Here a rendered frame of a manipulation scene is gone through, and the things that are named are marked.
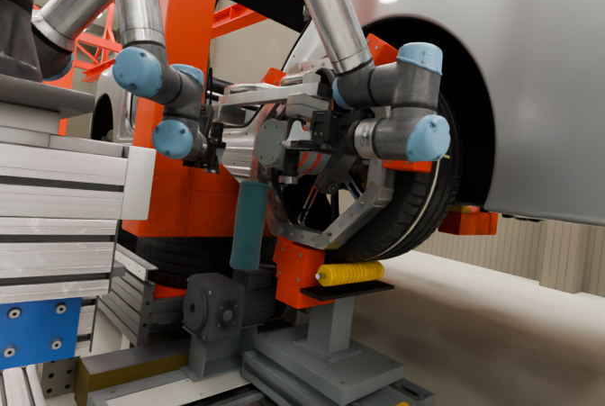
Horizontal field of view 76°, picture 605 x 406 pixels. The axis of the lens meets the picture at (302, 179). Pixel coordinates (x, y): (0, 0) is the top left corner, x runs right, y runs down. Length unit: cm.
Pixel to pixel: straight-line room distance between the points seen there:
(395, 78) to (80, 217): 50
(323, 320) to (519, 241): 402
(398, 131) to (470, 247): 473
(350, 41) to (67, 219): 52
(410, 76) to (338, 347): 93
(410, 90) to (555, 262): 418
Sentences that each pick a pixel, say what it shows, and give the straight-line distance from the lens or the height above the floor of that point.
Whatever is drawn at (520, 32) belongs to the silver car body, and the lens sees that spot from 114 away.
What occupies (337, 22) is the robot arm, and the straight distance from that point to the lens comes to 73.
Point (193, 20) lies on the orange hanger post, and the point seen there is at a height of 124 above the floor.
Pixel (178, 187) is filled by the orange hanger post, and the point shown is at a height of 69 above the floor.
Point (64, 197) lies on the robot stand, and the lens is 50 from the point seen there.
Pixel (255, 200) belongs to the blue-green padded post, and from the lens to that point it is 114.
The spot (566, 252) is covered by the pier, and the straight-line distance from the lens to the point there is 472.
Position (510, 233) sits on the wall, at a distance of 517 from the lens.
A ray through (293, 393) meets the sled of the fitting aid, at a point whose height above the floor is 15.
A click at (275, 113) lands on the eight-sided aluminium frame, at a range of 137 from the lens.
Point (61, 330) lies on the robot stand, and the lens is 58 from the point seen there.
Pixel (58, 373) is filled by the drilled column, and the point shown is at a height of 7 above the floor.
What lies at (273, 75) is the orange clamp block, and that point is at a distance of 134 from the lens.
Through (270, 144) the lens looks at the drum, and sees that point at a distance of 104.
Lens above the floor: 76
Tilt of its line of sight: level
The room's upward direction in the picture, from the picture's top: 7 degrees clockwise
